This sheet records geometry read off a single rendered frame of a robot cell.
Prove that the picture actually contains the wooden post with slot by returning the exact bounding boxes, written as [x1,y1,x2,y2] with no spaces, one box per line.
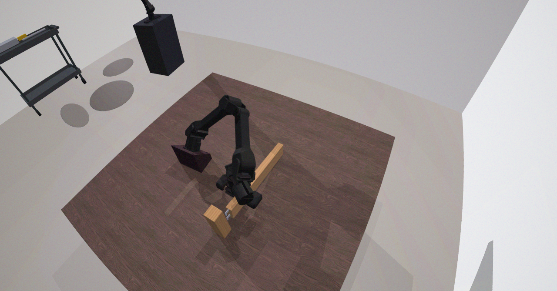
[203,205,231,238]

